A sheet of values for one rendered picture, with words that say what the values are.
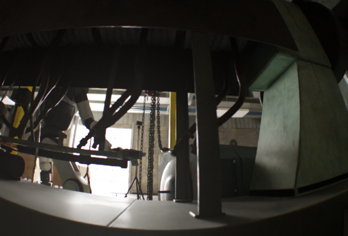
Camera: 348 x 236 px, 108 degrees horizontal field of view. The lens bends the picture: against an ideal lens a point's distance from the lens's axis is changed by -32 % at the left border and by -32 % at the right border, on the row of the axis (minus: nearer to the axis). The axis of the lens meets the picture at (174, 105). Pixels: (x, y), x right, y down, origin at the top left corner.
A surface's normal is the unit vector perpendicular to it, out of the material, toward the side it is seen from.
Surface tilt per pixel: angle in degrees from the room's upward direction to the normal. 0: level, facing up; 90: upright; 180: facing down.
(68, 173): 90
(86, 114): 106
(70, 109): 102
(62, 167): 90
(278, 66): 180
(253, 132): 90
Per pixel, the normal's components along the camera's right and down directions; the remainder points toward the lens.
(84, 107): 0.54, -0.07
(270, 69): 0.00, 0.91
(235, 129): 0.11, -0.40
